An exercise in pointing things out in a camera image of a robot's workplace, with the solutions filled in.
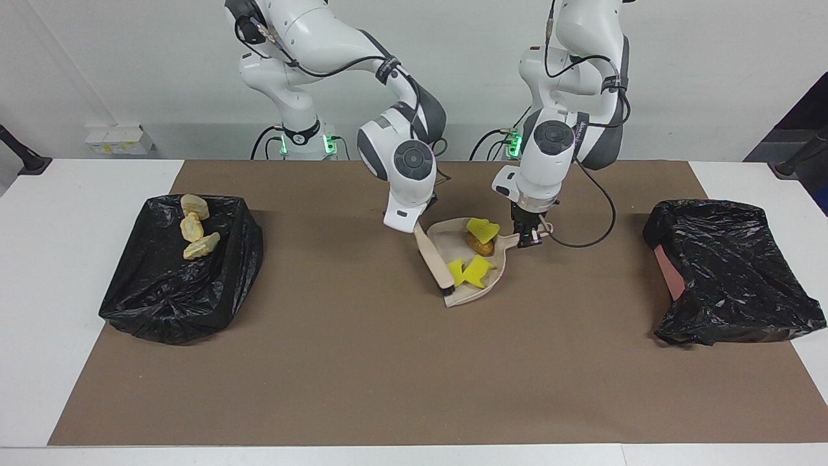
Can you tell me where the beige plastic dustpan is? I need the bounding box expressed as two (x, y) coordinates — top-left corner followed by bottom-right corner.
(424, 217), (554, 309)

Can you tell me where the beige hand brush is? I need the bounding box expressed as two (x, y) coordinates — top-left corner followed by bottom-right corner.
(414, 223), (457, 305)

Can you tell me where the pink bin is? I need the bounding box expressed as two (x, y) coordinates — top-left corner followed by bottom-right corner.
(653, 245), (686, 302)

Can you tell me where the black bag over pink bin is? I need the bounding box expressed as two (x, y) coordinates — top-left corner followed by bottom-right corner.
(642, 199), (827, 347)

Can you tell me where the black bag lined bin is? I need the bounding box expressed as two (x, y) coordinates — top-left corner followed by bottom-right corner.
(98, 194), (264, 345)

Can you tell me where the brown table mat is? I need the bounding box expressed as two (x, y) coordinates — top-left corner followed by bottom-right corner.
(49, 160), (828, 446)

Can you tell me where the dark cabinet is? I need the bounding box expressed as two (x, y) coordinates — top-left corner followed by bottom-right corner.
(744, 71), (828, 214)

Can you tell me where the black left base cable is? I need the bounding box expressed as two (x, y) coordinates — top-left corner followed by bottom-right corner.
(469, 104), (521, 161)

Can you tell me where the black base cable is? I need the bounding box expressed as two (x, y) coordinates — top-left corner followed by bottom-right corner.
(469, 104), (521, 161)
(250, 125), (350, 161)

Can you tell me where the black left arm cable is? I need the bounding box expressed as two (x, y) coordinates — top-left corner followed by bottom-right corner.
(542, 0), (632, 250)

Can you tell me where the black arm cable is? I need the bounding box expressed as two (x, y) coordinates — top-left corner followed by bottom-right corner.
(542, 0), (632, 250)
(234, 0), (448, 195)

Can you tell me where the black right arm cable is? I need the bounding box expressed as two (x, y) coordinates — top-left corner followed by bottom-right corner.
(234, 0), (448, 195)

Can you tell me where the black right base cable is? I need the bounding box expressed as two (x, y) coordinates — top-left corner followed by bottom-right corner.
(250, 125), (350, 161)

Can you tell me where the black camera stand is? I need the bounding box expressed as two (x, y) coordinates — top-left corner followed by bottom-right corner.
(0, 124), (52, 175)
(768, 126), (828, 179)

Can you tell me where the white wall socket box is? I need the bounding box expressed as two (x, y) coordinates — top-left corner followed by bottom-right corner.
(85, 125), (156, 156)

